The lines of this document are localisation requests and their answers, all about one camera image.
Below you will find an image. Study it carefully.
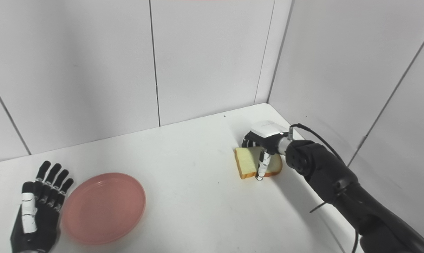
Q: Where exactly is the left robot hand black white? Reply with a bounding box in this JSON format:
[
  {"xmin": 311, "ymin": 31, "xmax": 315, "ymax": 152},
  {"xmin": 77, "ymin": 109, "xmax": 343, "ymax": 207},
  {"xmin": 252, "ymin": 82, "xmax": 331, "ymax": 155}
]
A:
[{"xmin": 10, "ymin": 161, "xmax": 74, "ymax": 253}]

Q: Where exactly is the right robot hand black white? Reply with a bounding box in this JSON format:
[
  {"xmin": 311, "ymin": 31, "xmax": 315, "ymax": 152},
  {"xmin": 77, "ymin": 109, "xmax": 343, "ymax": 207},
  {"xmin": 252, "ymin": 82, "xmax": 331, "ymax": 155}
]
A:
[{"xmin": 241, "ymin": 121, "xmax": 289, "ymax": 181}]

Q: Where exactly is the slice of white bread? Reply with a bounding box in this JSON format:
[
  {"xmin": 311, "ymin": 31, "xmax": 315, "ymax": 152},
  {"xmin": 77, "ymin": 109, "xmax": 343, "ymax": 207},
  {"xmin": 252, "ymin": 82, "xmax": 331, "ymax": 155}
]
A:
[{"xmin": 234, "ymin": 146, "xmax": 283, "ymax": 180}]

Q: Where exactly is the pink round plate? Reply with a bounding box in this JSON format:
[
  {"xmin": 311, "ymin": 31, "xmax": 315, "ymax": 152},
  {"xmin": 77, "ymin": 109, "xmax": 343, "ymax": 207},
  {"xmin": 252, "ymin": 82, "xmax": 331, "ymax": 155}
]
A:
[{"xmin": 61, "ymin": 172, "xmax": 146, "ymax": 245}]

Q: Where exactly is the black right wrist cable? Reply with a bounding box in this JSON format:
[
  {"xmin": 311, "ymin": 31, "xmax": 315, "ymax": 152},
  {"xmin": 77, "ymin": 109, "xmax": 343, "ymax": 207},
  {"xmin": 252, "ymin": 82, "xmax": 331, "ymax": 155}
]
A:
[{"xmin": 288, "ymin": 123, "xmax": 360, "ymax": 253}]

